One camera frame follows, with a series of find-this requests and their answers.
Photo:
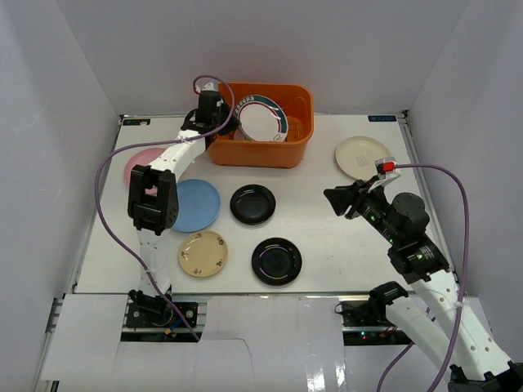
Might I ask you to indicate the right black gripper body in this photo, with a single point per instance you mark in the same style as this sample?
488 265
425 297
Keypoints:
371 207

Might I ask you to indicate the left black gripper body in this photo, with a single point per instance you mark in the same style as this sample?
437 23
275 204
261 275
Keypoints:
223 123

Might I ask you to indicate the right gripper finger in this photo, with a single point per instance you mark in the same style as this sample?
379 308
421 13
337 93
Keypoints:
351 191
339 205

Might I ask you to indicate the cream bear plate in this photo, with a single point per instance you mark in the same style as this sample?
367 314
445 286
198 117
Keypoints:
356 156

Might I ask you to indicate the green rimmed white plate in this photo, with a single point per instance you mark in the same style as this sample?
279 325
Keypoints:
261 119

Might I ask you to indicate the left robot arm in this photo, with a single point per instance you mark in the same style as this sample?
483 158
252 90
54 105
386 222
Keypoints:
153 201

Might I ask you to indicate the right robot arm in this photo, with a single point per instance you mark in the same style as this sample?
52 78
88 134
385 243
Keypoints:
450 334

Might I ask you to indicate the orange plastic bin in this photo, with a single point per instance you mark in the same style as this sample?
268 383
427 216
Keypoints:
297 104

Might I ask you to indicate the right corner label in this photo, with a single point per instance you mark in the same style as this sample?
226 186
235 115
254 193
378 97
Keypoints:
382 118

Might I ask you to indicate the corner label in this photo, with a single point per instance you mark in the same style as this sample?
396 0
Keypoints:
382 118
135 122

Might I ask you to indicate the black plate upper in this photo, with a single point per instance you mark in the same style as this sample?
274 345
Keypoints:
252 204

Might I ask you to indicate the black plate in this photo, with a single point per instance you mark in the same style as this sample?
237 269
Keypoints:
276 262
252 204

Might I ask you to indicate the black plate lower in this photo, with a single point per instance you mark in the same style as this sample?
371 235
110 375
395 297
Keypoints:
276 262

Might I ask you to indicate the pink plate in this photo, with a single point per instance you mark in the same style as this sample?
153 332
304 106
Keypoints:
143 158

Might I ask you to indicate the blue plate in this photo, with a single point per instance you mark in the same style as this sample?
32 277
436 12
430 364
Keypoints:
199 205

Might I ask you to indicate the left corner label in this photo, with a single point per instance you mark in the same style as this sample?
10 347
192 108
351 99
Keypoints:
135 122

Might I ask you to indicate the yellow floral plate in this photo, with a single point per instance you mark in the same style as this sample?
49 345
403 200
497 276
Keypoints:
203 254

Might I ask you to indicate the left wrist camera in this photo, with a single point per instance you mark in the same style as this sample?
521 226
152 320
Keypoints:
207 86

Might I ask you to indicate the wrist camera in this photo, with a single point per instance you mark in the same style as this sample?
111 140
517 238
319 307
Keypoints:
387 172
207 86

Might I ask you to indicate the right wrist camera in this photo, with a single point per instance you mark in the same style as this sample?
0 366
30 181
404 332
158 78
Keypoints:
387 172

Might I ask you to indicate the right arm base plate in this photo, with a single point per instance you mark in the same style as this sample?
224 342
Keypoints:
362 314

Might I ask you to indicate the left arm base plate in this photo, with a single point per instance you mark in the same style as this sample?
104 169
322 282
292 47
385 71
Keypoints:
136 317

